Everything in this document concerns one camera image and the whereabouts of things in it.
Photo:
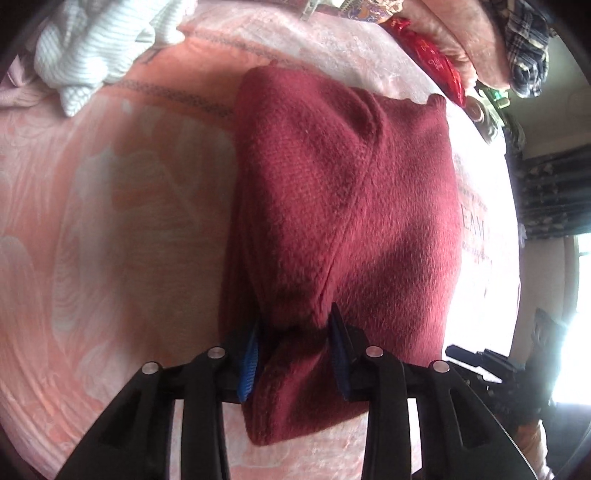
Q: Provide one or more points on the dark plaid cloth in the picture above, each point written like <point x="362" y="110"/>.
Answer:
<point x="526" y="50"/>

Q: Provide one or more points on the pale pink garment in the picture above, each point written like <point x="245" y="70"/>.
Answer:
<point x="21" y="83"/>

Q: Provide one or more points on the paisley patterned cloth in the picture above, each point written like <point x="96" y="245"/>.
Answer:
<point x="369" y="10"/>

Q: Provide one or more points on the white ribbed garment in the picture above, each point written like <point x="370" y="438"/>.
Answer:
<point x="97" y="41"/>

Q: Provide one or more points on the red printed cloth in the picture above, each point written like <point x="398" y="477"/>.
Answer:
<point x="431" y="57"/>

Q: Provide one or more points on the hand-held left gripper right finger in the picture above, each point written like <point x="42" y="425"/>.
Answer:
<point x="339" y="364"/>

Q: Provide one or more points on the person's right forearm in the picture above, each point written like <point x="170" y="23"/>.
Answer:
<point x="531" y="447"/>

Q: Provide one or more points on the folded pink fluffy blanket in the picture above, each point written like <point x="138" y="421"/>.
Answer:
<point x="461" y="32"/>

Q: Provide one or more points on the dark red knit sweater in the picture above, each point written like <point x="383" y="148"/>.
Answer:
<point x="351" y="221"/>

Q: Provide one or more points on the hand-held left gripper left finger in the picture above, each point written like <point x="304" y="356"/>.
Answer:
<point x="249" y="364"/>

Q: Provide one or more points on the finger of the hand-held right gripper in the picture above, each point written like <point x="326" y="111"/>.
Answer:
<point x="480" y="357"/>

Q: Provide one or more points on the pink printed bedsheet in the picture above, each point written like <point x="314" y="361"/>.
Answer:
<point x="138" y="240"/>

